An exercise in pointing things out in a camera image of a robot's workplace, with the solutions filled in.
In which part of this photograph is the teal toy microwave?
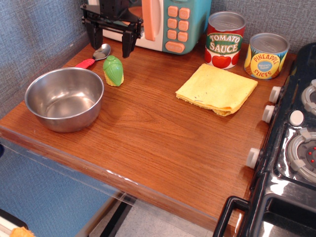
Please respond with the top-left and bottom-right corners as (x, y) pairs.
(87, 0), (211, 55)

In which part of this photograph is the yellow folded napkin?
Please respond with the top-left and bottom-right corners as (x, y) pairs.
(176, 64), (258, 117)

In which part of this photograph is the orange plush object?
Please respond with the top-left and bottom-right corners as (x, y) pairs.
(10, 227), (35, 237)

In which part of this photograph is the green yellow toy corn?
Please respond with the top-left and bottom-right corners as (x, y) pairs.
(103, 55), (124, 86)

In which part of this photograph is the black toy stove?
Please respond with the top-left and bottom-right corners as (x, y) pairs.
(213, 43), (316, 237)

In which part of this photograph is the tomato sauce can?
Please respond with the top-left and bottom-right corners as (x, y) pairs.
(204, 11), (246, 69)

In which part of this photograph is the stainless steel bowl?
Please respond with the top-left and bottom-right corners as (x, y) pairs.
(24, 67), (104, 133)

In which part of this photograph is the pineapple slices can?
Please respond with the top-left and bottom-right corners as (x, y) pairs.
(244, 33), (290, 79)

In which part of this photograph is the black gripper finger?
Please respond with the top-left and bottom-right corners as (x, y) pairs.
(122, 31), (137, 58)
(85, 22), (103, 49)

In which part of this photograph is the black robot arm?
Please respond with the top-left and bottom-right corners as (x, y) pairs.
(80, 0), (143, 58)

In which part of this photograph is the red handled metal spoon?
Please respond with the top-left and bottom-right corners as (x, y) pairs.
(75, 43), (111, 69)

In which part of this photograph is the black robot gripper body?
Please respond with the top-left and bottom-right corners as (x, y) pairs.
(80, 3), (143, 38)

